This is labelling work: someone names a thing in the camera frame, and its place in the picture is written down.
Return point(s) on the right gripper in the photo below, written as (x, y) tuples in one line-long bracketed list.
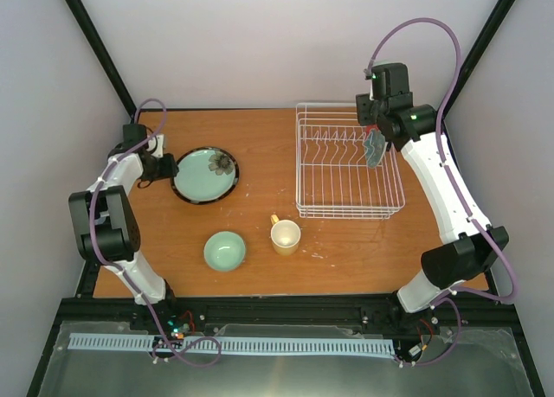
[(362, 116)]

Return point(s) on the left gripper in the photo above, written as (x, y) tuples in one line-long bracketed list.
[(170, 170)]

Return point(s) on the red teal flower plate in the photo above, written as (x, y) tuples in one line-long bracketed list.
[(374, 146)]

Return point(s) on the black rimmed beige plate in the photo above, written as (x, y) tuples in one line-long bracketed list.
[(236, 181)]

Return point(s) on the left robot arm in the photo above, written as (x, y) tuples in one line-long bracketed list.
[(105, 227)]

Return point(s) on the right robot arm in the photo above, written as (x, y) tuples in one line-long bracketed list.
[(470, 244)]

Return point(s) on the mint green bowl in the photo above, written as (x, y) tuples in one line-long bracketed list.
[(224, 251)]

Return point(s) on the yellow mug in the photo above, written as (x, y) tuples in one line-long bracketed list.
[(285, 235)]

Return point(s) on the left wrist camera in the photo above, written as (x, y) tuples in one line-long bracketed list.
[(156, 146)]

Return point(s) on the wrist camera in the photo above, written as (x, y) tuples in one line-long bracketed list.
[(374, 82), (156, 146)]

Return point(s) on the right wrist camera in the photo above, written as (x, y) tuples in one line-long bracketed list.
[(374, 82)]

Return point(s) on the white wire dish rack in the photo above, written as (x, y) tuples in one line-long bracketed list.
[(332, 179)]

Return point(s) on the right black frame post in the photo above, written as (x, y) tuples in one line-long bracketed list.
[(494, 21)]

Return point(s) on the black frame post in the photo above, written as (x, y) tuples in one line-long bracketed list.
[(494, 21), (88, 29)]

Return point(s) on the light blue cable duct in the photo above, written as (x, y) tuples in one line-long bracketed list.
[(227, 345)]

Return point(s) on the left black frame post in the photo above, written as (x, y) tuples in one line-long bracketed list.
[(88, 29)]

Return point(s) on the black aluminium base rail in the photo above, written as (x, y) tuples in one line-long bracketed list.
[(368, 314)]

